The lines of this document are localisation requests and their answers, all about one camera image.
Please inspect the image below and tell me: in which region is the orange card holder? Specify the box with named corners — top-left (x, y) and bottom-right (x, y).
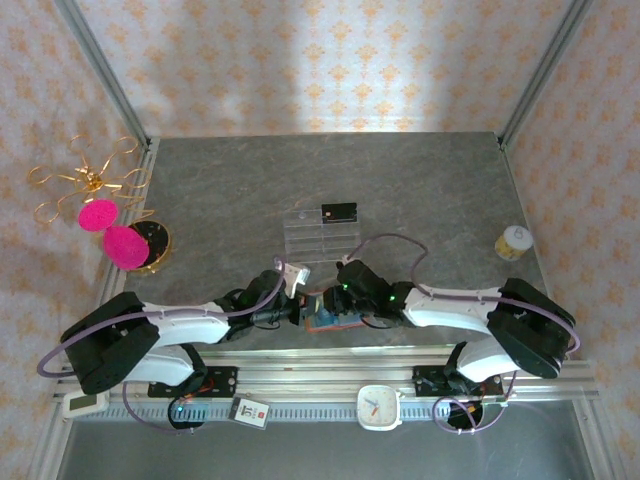
top-left (303, 287), bottom-right (369, 335)

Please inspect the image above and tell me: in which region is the clear acrylic organizer tray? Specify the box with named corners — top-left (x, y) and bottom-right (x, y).
top-left (282, 202), bottom-right (362, 266)

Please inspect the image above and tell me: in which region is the black credit card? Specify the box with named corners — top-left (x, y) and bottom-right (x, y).
top-left (322, 202), bottom-right (359, 225)

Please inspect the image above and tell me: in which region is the white badge card holder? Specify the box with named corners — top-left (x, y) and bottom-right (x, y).
top-left (228, 396), bottom-right (271, 430)

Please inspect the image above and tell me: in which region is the white square analog clock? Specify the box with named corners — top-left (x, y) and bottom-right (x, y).
top-left (356, 383), bottom-right (404, 432)

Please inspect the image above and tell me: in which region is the black gold round base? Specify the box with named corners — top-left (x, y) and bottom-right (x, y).
top-left (127, 219), bottom-right (172, 274)

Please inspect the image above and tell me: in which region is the large pink pompom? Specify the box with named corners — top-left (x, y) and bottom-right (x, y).
top-left (101, 225), bottom-right (150, 271)

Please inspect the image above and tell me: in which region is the yellow white small jar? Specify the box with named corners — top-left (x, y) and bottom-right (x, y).
top-left (494, 224), bottom-right (534, 261)

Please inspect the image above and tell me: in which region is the small pink pompom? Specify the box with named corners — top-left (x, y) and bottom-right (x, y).
top-left (77, 198), bottom-right (120, 233)

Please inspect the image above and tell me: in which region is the white digital thermometer display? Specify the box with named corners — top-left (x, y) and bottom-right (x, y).
top-left (63, 393), bottom-right (109, 420)

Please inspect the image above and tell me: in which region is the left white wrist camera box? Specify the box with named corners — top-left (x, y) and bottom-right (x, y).
top-left (284, 262), bottom-right (311, 296)

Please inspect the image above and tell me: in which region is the aluminium mounting rail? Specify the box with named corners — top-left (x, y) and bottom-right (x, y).
top-left (53, 347), bottom-right (600, 404)

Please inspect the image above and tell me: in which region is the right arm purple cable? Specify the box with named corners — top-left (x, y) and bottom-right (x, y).
top-left (342, 233), bottom-right (581, 435)

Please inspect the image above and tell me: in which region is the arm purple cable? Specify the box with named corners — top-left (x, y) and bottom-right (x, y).
top-left (37, 257), bottom-right (287, 436)
top-left (342, 233), bottom-right (581, 435)

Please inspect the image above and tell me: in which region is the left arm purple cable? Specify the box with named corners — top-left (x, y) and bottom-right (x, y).
top-left (37, 257), bottom-right (287, 436)

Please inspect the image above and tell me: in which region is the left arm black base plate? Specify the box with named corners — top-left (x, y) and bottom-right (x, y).
top-left (148, 366), bottom-right (239, 399)

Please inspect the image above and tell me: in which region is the grey slotted cable duct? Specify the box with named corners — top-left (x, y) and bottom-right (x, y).
top-left (69, 402), bottom-right (509, 424)

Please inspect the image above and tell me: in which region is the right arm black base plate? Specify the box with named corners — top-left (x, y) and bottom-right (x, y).
top-left (412, 364), bottom-right (506, 401)

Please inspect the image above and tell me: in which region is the black round cable grommet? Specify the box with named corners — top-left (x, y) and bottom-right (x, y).
top-left (446, 399), bottom-right (485, 432)
top-left (167, 397), bottom-right (207, 432)

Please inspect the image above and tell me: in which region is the gold wire ornament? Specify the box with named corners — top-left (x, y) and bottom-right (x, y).
top-left (27, 133), bottom-right (156, 229)

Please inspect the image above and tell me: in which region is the aluminium frame post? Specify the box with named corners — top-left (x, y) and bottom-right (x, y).
top-left (52, 0), bottom-right (154, 151)
top-left (498, 0), bottom-right (596, 151)

